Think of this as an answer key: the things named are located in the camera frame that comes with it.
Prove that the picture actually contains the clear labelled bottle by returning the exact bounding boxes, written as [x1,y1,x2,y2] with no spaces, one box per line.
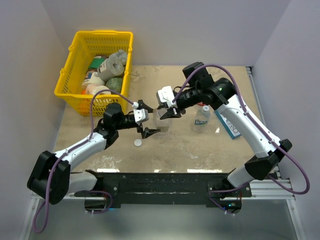
[191,106,211,133]

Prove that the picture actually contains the clear white bottle cap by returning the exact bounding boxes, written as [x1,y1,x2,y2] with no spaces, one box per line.
[202,105,210,112]

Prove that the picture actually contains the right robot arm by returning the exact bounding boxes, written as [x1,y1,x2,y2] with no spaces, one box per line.
[156,62,292,197]

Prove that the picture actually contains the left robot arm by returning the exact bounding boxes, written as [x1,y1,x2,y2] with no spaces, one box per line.
[27,100,158,205]

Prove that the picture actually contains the green round fruit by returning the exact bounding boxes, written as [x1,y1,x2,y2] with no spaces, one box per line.
[105,77,123,93]

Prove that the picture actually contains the grey paper roll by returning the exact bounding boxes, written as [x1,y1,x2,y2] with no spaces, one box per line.
[97,49,128,82]

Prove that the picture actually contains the white tape roll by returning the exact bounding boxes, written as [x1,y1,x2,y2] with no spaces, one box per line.
[85,84,109,95]

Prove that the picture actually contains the blue white toothpaste box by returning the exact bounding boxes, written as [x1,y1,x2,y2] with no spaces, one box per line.
[214,110,241,139]

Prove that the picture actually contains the cream labelled container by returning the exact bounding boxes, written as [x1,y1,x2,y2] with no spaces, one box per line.
[82,70,106,88]

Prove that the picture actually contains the green box in basket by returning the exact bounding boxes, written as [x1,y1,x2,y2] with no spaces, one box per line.
[88,56,106,69]

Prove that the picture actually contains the yellow plastic basket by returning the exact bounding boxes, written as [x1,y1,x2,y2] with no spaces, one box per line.
[54,30,134,116]

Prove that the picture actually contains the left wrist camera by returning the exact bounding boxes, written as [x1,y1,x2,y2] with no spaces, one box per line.
[133,108,149,125]

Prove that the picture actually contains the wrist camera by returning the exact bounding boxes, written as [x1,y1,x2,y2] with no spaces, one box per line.
[133,108,149,125]
[156,86,178,108]

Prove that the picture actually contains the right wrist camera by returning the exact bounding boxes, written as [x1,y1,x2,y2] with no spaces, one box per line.
[156,86,178,108]

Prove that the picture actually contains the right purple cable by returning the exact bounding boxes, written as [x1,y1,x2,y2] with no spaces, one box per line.
[171,63,311,195]

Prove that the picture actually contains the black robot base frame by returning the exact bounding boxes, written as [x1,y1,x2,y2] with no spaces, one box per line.
[75,170,252,213]

